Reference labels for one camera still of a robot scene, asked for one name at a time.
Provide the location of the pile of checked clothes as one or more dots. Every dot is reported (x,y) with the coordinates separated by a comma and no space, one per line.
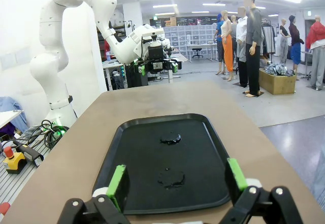
(279,69)

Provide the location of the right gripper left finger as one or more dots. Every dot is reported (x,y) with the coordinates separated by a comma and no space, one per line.
(114,188)

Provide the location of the wall of storage bins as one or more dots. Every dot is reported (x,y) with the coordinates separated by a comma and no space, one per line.
(193,34)

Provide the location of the mannequin in blue top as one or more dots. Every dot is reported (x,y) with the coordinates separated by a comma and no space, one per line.
(219,28)

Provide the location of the red round button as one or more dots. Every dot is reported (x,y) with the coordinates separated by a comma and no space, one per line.
(3,208)

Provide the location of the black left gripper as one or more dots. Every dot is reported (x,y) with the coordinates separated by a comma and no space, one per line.
(156,65)

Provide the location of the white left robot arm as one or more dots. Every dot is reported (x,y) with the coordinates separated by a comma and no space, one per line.
(50,31)

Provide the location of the yellow emergency stop box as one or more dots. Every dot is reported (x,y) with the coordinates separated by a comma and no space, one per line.
(15,161)

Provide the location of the black computer cabinet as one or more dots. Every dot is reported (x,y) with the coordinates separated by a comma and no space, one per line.
(135,78)

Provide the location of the mannequin black top grey trousers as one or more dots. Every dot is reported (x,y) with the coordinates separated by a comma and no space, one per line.
(284,43)

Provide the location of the black office chair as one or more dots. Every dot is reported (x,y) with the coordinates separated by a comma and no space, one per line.
(197,52)

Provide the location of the mannequin grey sweater black trousers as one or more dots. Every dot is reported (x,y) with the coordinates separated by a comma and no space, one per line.
(254,31)

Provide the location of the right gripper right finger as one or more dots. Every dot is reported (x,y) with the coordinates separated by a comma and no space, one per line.
(238,180)

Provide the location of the clothes rack with garments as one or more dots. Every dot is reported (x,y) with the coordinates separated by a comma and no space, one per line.
(269,38)

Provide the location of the mannequin red jacket grey trousers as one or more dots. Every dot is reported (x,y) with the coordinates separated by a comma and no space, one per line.
(316,36)

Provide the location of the mannequin maroon top blue skirt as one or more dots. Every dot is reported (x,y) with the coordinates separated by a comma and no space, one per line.
(295,38)

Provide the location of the black plastic serving tray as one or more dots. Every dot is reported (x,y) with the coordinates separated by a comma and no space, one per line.
(142,147)

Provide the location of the large cardboard box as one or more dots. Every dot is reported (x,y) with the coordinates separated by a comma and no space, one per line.
(276,84)

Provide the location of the mannequin white shirt dark trousers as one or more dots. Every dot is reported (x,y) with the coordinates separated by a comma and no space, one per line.
(241,31)

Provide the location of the mannequin in orange trousers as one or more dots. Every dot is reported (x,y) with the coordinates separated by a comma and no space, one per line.
(227,48)

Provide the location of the blue cloth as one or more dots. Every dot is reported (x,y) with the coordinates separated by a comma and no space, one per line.
(12,107)

